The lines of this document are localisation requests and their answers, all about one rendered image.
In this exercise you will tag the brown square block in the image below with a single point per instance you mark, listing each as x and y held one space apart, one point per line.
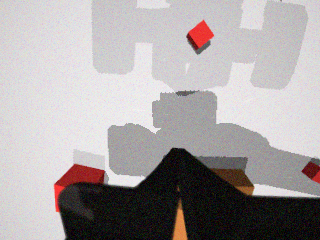
235 177

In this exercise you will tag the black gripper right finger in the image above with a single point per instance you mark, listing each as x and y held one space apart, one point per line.
213 209

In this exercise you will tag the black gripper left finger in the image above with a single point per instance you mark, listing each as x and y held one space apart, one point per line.
147 210

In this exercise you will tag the red square block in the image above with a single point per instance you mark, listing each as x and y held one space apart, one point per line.
312 171
78 173
199 35

